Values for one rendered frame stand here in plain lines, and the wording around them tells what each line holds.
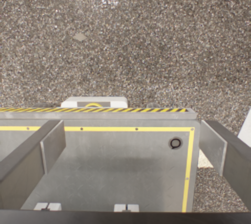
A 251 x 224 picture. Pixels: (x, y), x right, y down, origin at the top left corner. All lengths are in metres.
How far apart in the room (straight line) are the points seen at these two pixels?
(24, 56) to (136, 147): 0.64
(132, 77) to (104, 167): 0.41
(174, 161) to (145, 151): 0.10
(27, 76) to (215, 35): 0.84
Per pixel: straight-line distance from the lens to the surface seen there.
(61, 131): 0.16
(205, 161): 1.04
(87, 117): 0.53
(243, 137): 1.05
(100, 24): 0.82
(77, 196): 0.69
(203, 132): 0.17
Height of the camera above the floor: 0.80
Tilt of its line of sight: 75 degrees down
